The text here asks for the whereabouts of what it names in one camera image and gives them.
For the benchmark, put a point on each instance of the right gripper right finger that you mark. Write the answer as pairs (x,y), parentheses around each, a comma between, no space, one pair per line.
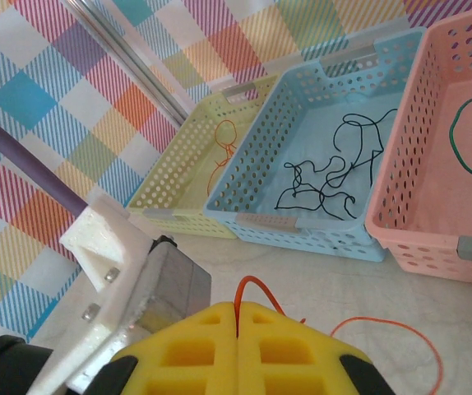
(285,354)

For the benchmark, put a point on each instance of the pink perforated plastic basket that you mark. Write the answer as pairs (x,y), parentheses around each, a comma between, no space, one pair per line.
(417,197)

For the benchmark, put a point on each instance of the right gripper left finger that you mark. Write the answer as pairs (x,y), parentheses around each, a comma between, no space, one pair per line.
(186,354)

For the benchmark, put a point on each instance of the green perforated plastic basket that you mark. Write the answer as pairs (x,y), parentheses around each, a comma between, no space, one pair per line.
(178,173)

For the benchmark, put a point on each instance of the blue perforated plastic basket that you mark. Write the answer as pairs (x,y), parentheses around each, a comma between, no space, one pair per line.
(260,164)

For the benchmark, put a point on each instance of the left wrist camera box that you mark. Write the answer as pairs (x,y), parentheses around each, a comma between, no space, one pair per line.
(117,263)

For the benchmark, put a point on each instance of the aluminium frame post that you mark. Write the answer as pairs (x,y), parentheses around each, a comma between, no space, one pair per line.
(137,66)

